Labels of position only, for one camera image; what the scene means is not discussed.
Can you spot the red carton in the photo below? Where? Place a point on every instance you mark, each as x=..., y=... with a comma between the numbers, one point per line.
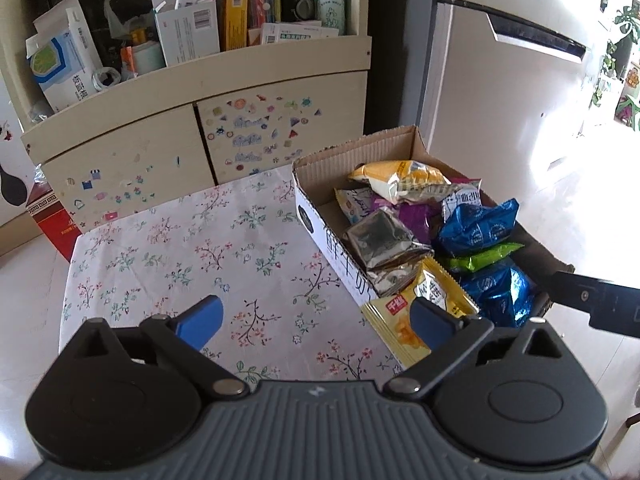
x=52, y=225

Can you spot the large yellow snack packet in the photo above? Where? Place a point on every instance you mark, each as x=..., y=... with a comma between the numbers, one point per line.
x=390, y=172

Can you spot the yellow box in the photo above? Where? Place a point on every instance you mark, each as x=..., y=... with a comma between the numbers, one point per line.
x=234, y=20

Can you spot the floral tablecloth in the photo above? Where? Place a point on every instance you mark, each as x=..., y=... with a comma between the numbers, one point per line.
x=150, y=260

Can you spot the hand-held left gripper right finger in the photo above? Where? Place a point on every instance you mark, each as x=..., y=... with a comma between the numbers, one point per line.
x=432, y=322

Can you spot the green potted plant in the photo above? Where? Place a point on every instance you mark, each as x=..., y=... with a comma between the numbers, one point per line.
x=627, y=25

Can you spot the green snack packet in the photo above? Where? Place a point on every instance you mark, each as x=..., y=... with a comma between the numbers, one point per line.
x=480, y=260

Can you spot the silver foil snack packet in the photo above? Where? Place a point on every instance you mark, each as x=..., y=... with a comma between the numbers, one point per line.
x=380, y=240

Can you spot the purple snack packet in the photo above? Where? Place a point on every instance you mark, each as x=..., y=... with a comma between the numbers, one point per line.
x=420, y=220

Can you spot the flat white box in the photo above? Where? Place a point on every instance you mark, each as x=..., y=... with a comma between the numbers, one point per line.
x=295, y=34

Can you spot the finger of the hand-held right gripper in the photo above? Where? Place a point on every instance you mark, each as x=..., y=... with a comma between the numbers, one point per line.
x=590, y=300

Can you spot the white and blue box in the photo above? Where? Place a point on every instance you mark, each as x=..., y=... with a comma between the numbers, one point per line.
x=65, y=60

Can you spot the white refrigerator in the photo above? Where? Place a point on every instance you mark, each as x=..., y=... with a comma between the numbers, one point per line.
x=500, y=85

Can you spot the crumpled clear plastic bag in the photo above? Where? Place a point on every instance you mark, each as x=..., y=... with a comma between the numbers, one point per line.
x=122, y=7

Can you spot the cream wooden cabinet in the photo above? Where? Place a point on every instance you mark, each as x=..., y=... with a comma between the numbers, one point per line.
x=140, y=160

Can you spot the orange and white tube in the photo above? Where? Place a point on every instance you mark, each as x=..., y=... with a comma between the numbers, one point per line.
x=127, y=60

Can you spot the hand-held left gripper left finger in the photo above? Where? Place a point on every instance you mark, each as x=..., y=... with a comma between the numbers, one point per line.
x=200, y=320

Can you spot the open white box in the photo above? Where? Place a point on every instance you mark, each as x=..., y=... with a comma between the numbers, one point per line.
x=185, y=35

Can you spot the cardboard box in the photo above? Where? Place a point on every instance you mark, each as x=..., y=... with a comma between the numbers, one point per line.
x=325, y=230

